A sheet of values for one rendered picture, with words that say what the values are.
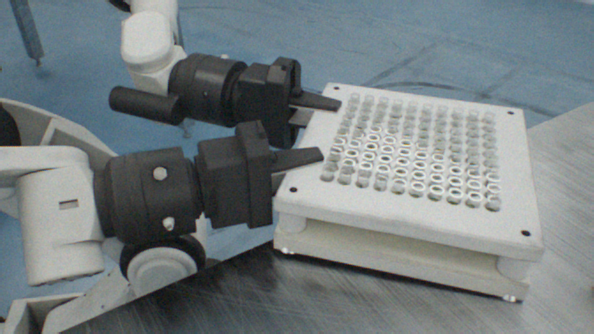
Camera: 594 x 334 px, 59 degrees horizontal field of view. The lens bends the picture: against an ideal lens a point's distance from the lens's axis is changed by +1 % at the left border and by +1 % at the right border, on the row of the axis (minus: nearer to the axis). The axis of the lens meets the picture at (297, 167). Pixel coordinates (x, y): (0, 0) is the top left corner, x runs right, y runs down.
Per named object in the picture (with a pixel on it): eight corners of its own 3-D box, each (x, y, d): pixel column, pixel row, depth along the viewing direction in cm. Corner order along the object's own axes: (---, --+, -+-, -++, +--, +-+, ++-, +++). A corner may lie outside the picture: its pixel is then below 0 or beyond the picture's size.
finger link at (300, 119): (342, 117, 65) (297, 108, 66) (334, 131, 62) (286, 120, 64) (341, 128, 66) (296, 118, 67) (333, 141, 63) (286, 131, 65)
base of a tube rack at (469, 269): (523, 301, 49) (531, 284, 47) (273, 248, 54) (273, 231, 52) (507, 155, 68) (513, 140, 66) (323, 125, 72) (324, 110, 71)
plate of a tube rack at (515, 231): (540, 265, 46) (548, 249, 45) (272, 212, 50) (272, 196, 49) (519, 122, 65) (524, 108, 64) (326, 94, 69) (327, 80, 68)
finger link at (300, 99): (335, 117, 61) (286, 106, 63) (343, 103, 63) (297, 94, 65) (335, 104, 60) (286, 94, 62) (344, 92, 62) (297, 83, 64)
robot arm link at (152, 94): (233, 102, 76) (167, 87, 79) (218, 41, 67) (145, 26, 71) (195, 157, 69) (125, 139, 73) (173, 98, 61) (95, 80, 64)
